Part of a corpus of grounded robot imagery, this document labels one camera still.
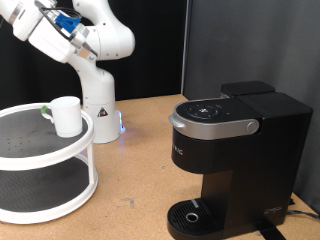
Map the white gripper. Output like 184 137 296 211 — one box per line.
28 20 100 64

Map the black Keurig coffee machine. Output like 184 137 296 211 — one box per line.
166 80 314 240

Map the black curtain backdrop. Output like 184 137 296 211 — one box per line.
0 0 188 111

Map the white mug with green tape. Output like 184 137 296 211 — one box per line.
40 95 84 139

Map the white two-tier turntable shelf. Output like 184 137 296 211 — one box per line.
0 102 99 225

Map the black tape strip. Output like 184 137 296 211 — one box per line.
254 221 288 240

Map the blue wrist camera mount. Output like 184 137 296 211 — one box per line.
54 12 83 34

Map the black robot wrist cable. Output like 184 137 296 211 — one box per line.
34 0 83 41

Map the black machine power cable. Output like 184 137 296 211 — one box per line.
286 209 320 221

